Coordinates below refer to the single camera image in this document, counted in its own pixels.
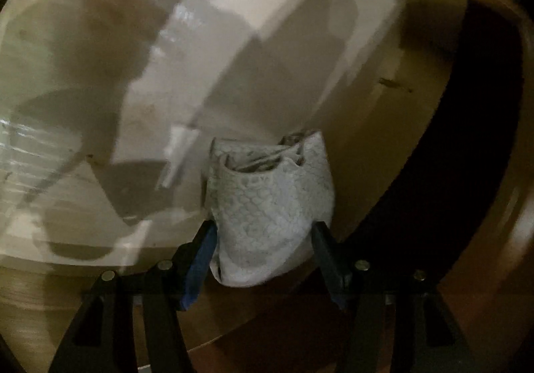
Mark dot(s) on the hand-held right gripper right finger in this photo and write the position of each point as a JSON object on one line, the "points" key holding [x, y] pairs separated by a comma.
{"points": [[329, 264]]}

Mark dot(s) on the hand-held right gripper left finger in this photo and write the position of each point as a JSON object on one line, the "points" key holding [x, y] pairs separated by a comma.
{"points": [[200, 264]]}

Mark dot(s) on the white textured underwear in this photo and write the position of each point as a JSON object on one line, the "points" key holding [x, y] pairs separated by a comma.
{"points": [[267, 210]]}

